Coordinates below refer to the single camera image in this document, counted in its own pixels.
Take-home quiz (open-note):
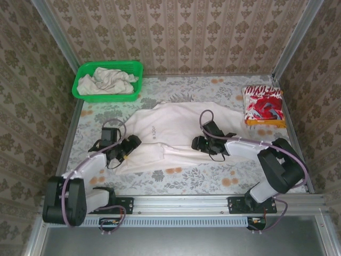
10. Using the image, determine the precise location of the plain white t-shirt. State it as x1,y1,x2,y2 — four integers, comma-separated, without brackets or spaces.
116,101,250,177

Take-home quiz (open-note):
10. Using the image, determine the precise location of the crumpled white t-shirts pile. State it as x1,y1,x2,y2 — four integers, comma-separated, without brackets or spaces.
77,67,139,95

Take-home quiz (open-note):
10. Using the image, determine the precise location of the floral patterned table cover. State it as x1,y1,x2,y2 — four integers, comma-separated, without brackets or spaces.
68,74,307,195

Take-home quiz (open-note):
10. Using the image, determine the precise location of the green plastic basket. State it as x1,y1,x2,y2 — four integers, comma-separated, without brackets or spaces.
71,60,144,103

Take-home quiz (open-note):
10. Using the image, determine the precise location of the thin black left gripper cable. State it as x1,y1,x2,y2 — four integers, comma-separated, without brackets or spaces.
106,157,126,170

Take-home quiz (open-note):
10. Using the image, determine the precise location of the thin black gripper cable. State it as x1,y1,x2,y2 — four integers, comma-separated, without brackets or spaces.
106,157,126,170
210,151,227,163

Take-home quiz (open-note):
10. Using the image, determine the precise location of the thin black right gripper cable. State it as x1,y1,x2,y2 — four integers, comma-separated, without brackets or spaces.
210,151,227,163

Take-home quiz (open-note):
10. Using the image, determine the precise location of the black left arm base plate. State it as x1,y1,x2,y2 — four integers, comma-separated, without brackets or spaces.
114,196,134,215

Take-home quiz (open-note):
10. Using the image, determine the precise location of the aluminium table side rail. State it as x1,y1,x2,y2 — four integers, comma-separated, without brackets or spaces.
50,100,82,195
274,77,315,193

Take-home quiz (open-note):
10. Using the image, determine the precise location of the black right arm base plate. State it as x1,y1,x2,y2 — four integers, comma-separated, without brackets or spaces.
228,196,278,215

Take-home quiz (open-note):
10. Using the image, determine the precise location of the aluminium mounting rail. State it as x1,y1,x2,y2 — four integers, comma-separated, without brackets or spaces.
39,194,326,217

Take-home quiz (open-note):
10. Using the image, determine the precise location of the small wired connector board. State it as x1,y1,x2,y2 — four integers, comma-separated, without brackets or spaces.
247,216,267,230
100,217,119,231

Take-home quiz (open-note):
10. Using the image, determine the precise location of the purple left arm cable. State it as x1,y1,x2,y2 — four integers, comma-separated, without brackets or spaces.
61,118,127,237

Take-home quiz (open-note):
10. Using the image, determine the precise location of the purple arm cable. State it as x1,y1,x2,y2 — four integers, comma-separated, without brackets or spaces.
199,109,310,235
61,118,127,237

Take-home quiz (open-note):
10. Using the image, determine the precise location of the grey slotted cable duct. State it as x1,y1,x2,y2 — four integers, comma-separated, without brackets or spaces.
85,215,250,228

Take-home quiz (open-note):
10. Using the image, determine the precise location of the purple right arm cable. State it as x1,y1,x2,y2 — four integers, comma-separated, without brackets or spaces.
199,109,310,235

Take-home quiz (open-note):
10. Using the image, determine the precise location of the aluminium frame post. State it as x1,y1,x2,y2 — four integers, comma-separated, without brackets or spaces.
273,0,324,78
33,0,80,74

